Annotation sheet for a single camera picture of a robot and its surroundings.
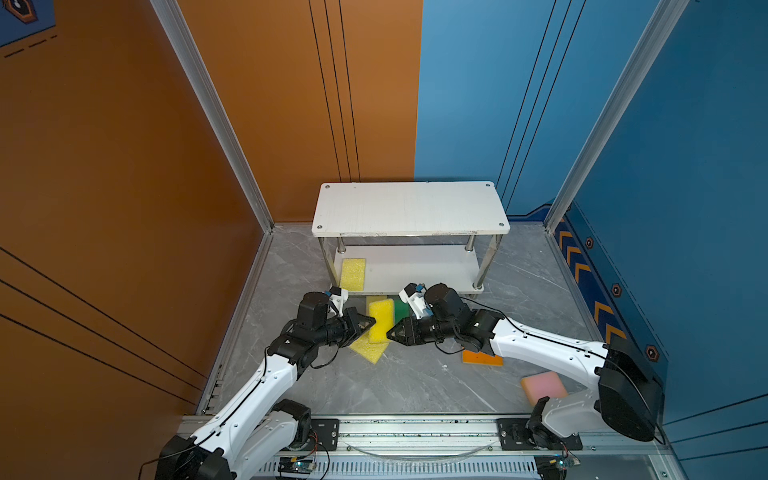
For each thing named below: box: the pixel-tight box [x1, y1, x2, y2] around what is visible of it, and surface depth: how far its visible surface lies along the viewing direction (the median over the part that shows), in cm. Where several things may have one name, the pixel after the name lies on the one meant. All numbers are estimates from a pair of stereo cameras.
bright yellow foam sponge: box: [369, 298, 395, 343], surface depth 79 cm
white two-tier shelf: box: [311, 181, 511, 295], surface depth 82 cm
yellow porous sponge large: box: [340, 258, 366, 292], surface depth 98 cm
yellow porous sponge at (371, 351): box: [348, 329, 392, 365], surface depth 88 cm
